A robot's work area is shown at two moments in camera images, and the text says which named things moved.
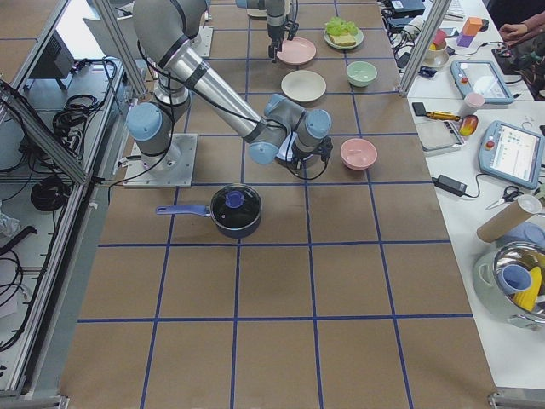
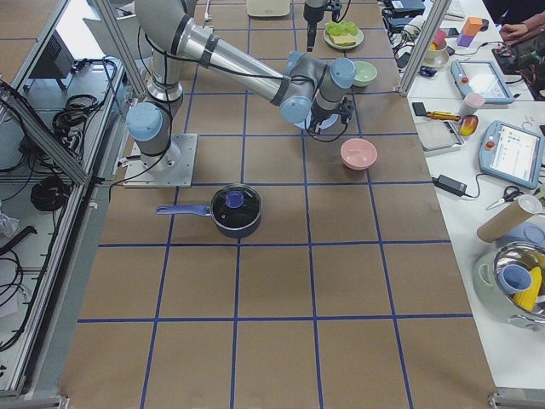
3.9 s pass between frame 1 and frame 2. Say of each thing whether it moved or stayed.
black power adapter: stayed
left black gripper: moved
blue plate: moved
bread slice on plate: stayed
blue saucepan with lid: stayed
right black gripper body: moved
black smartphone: stayed
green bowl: stayed
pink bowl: stayed
